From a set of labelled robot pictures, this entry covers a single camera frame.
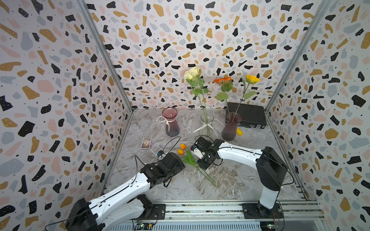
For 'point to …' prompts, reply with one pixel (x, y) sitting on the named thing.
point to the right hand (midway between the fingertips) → (201, 164)
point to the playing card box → (146, 143)
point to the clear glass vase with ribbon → (205, 127)
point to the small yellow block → (239, 132)
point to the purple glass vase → (229, 131)
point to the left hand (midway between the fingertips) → (181, 167)
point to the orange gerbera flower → (227, 85)
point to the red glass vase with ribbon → (169, 114)
